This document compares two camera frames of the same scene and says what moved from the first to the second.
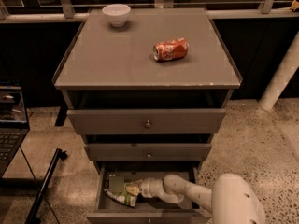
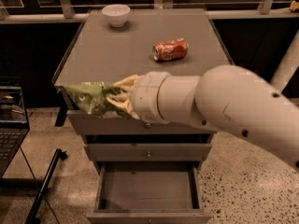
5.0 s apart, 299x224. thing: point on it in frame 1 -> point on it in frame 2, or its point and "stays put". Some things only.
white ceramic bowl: [117, 14] stays put
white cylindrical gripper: [146, 186] -> [145, 97]
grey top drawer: [145, 121] stays put
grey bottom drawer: [148, 210] stays put
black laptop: [14, 127] stays put
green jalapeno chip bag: [117, 189] -> [92, 97]
